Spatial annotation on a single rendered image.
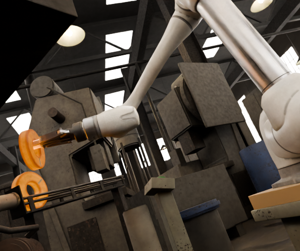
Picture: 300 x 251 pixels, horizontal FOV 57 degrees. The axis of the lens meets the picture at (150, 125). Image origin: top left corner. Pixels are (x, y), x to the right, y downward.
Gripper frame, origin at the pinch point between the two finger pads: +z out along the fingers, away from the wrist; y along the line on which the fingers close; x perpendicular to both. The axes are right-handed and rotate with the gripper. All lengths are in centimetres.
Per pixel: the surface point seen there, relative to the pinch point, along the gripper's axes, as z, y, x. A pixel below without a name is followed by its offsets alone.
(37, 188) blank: 5.7, 13.5, -13.7
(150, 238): -32, 29, -46
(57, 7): -35, -86, -24
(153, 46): -201, 763, 533
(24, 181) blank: 7.7, 7.0, -10.6
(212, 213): -69, 66, -45
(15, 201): 9.4, 1.0, -18.6
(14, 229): 7.1, -7.5, -28.8
